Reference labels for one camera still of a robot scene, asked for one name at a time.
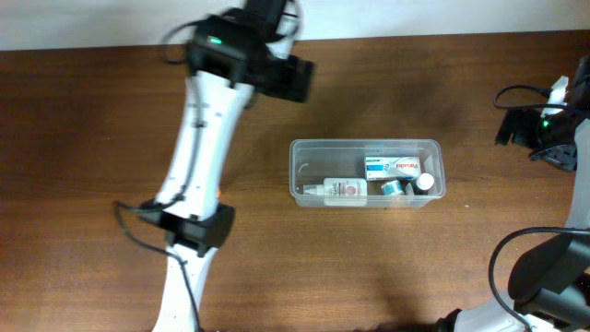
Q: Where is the dark bottle white cap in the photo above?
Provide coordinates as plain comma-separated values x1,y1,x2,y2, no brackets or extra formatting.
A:
404,173,435,196

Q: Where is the white lotion bottle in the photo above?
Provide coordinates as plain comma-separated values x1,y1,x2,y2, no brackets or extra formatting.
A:
303,178,368,207

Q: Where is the white green medicine box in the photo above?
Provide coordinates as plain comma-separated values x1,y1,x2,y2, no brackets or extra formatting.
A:
364,157,422,181

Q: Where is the small jar gold lid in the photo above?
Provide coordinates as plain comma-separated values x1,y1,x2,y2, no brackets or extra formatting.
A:
381,180,405,196

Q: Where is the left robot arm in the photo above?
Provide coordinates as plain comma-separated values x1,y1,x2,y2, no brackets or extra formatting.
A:
132,0,313,331

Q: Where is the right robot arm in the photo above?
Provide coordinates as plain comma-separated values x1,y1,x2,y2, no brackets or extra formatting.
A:
432,57,589,332

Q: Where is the clear plastic container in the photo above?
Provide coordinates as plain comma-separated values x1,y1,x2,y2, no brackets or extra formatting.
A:
289,139,446,208

